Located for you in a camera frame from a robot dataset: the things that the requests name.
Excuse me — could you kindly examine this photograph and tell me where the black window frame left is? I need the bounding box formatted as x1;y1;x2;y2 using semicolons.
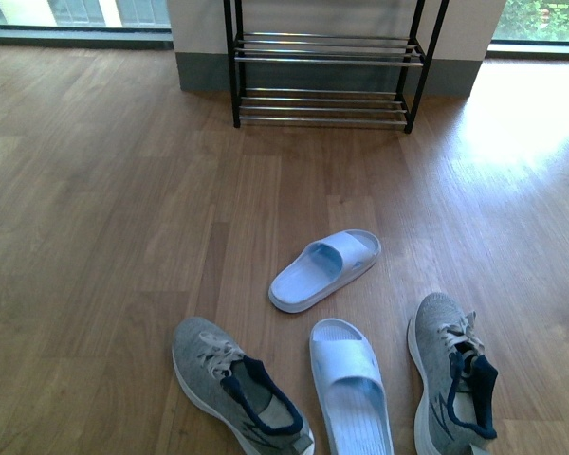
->
0;26;174;50

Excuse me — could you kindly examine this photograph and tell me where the black metal shoe rack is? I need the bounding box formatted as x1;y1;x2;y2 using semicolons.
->
223;1;449;134

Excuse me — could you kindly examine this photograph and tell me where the grey knit sneaker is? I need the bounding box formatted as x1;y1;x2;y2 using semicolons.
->
172;317;315;454
407;293;498;454

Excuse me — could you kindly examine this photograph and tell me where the black window frame right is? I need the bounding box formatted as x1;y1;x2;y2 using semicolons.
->
486;43;569;61

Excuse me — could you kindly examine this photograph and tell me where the black window frame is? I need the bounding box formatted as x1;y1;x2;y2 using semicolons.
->
486;43;569;61
0;26;174;50

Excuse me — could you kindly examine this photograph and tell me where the light blue slide sandal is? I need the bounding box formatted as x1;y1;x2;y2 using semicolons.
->
309;318;394;454
268;229;381;314

